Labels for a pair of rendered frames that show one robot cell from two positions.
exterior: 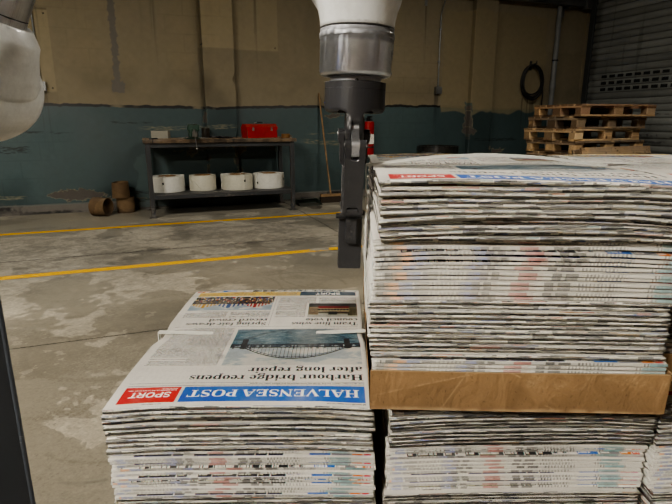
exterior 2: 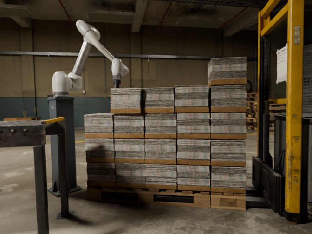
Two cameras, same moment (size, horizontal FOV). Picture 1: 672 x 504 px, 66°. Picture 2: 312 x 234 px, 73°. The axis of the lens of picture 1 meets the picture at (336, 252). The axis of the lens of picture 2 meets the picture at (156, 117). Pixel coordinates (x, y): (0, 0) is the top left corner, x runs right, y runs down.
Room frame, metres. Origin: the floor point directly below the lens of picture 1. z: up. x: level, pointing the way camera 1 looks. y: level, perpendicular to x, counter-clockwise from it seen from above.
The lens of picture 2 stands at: (-1.35, -0.78, 0.90)
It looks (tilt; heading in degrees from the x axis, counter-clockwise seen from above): 3 degrees down; 10
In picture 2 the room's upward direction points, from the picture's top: 1 degrees counter-clockwise
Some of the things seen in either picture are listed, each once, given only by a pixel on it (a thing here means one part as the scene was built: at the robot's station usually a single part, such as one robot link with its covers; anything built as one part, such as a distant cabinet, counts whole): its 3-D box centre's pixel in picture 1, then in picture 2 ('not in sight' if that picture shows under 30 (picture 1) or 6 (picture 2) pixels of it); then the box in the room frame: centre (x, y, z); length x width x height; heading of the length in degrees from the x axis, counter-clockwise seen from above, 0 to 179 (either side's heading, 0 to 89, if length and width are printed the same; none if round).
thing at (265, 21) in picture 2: not in sight; (263, 96); (1.01, -1.49, 0.97); 0.09 x 0.09 x 1.75; 1
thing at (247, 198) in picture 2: not in sight; (206, 198); (0.55, -0.88, 0.05); 1.05 x 0.10 x 0.04; 91
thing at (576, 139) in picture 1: (583, 156); (262, 110); (6.85, -3.26, 0.65); 1.33 x 0.94 x 1.30; 114
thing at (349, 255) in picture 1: (349, 242); not in sight; (0.66, -0.02, 0.96); 0.03 x 0.01 x 0.07; 91
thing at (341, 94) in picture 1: (354, 119); (117, 85); (0.67, -0.02, 1.11); 0.08 x 0.07 x 0.09; 1
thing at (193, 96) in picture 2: not in sight; (191, 100); (0.67, -0.76, 0.95); 0.38 x 0.29 x 0.23; 179
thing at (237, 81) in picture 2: not in sight; (224, 133); (0.67, -1.06, 0.63); 0.38 x 0.29 x 0.97; 1
